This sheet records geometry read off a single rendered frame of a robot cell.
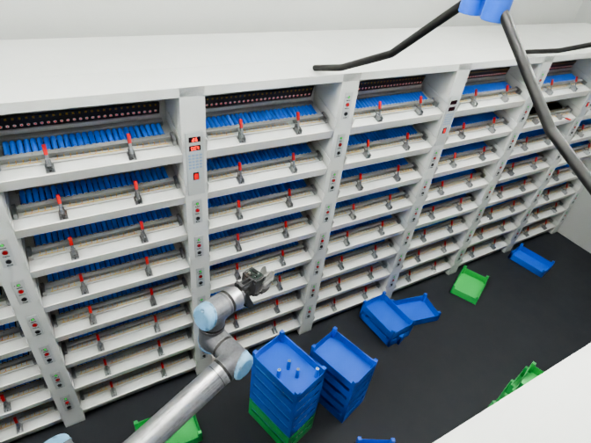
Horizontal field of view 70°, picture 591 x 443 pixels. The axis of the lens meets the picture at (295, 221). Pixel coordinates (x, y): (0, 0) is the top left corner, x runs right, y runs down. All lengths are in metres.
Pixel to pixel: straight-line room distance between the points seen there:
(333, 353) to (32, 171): 1.69
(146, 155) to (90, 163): 0.19
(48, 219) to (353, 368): 1.62
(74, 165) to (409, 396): 2.19
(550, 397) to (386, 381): 2.09
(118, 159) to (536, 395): 1.42
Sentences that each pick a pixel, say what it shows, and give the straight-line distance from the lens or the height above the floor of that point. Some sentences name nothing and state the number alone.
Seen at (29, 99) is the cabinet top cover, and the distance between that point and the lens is 1.54.
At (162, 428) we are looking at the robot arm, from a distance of 1.47.
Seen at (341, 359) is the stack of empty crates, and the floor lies 0.32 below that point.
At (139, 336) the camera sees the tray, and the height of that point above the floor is 0.49.
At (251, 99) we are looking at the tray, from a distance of 1.91.
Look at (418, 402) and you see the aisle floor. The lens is 2.83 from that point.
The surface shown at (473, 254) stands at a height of 0.12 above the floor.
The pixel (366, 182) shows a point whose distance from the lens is 2.37.
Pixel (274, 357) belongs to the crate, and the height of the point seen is 0.48.
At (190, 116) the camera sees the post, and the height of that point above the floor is 1.62.
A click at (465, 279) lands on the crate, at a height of 0.00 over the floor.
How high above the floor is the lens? 2.29
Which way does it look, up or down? 37 degrees down
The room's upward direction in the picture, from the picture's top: 7 degrees clockwise
